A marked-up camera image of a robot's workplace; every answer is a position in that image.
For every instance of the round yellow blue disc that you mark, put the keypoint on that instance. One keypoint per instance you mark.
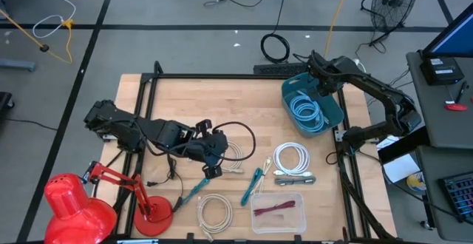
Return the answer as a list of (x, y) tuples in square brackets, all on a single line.
[(415, 183)]

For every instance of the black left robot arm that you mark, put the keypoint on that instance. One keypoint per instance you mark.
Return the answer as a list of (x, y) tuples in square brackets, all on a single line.
[(122, 125)]

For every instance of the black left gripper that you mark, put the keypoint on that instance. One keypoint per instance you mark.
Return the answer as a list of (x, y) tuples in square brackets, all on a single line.
[(212, 148)]

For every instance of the black aluminium table frame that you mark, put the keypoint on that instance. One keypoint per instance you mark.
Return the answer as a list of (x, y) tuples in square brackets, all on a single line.
[(240, 76)]

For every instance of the clear plastic container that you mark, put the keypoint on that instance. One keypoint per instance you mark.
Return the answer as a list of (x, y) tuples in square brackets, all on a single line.
[(292, 223)]

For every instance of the white paper sheet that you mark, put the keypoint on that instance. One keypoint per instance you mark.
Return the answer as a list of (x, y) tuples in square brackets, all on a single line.
[(401, 168), (388, 142)]

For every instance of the white power plug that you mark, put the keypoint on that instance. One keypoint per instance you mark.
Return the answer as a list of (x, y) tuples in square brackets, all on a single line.
[(359, 64)]

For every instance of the keyboard with coloured keys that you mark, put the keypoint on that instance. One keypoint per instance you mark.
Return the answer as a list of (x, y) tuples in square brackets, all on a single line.
[(462, 196)]

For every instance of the black floor fan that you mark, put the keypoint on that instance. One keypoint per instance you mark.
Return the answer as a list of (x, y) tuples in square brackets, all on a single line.
[(393, 0)]

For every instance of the black power strip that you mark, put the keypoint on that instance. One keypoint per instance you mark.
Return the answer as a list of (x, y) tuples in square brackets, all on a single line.
[(277, 69)]

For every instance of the computer monitor blue screen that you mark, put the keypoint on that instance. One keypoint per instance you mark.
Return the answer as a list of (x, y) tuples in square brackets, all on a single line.
[(454, 37)]

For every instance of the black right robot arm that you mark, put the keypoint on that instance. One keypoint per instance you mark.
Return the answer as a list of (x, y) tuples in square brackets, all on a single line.
[(388, 96)]

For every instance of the grey desk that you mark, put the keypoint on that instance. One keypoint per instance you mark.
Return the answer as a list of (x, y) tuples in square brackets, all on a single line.
[(443, 129), (432, 207)]

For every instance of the teal plastic bin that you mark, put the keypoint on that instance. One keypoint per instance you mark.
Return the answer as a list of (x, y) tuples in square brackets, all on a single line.
[(290, 88)]

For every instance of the black box device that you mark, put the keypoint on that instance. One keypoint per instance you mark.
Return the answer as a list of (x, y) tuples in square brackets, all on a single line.
[(441, 70)]

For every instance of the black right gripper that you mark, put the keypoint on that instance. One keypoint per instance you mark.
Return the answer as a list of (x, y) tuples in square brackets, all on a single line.
[(329, 74)]

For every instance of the black pen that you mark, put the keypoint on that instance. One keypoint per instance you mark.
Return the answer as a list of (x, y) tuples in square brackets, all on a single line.
[(461, 92)]

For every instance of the red flat object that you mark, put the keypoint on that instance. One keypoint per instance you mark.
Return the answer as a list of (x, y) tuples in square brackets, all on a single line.
[(456, 107)]

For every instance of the grey metal bar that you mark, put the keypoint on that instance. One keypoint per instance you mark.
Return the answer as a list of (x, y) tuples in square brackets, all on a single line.
[(16, 65)]

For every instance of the red desk lamp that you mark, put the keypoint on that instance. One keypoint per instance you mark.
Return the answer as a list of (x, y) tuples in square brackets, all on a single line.
[(74, 214)]

